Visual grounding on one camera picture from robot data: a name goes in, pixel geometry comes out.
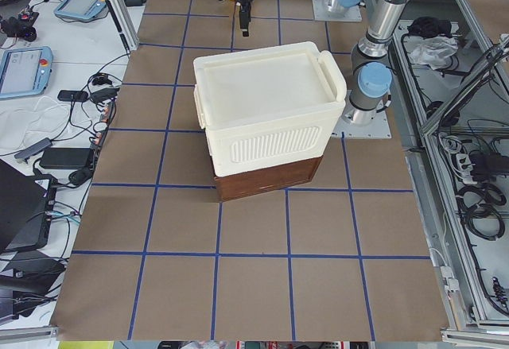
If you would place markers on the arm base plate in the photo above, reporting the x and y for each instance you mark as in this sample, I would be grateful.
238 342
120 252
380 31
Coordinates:
356 124
337 10

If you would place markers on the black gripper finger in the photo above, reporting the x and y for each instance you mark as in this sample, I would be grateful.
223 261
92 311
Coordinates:
245 18

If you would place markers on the teach pendant tablet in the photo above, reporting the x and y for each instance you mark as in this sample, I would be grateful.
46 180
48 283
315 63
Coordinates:
80 10
25 71

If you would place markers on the black power adapter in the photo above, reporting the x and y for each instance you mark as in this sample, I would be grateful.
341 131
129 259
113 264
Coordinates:
65 158

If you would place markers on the dark wooden drawer cabinet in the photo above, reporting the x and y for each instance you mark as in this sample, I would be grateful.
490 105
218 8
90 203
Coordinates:
259 181

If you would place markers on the white crumpled cloth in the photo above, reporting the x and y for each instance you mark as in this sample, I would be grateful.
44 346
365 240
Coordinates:
434 52

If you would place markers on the black laptop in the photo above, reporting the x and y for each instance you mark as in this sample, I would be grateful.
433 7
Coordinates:
25 205

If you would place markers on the cream plastic storage box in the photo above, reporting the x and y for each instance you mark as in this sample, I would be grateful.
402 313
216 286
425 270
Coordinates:
268 106

